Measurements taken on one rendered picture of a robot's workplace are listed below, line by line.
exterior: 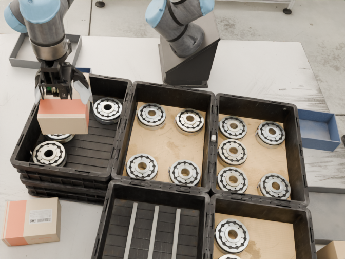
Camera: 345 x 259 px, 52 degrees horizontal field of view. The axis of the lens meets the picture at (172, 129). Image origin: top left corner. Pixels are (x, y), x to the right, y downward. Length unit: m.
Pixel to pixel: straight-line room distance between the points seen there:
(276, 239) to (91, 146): 0.67
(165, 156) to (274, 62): 0.85
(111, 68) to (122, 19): 1.43
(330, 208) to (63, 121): 1.00
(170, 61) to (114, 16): 1.62
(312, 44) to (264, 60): 1.45
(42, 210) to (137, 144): 0.37
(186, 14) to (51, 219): 0.83
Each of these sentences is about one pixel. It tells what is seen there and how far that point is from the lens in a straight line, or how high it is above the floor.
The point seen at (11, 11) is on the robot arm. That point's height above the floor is 1.32.
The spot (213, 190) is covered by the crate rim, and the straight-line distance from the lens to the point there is 1.06.
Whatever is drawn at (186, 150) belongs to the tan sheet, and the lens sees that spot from 1.23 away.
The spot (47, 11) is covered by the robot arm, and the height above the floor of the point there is 1.42.
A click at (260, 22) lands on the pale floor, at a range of 3.27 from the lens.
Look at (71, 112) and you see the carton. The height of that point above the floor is 1.12.
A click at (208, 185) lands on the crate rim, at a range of 1.07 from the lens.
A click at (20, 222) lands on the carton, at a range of 1.21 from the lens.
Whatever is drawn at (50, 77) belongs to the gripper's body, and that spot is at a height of 1.24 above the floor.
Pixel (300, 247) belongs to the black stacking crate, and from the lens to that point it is 1.16.
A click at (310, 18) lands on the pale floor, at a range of 3.53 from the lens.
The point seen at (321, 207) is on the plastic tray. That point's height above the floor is 0.70.
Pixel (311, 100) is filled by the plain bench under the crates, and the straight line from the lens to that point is 1.73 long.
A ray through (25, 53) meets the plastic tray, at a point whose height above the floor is 0.70.
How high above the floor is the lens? 1.87
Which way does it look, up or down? 54 degrees down
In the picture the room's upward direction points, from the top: 10 degrees clockwise
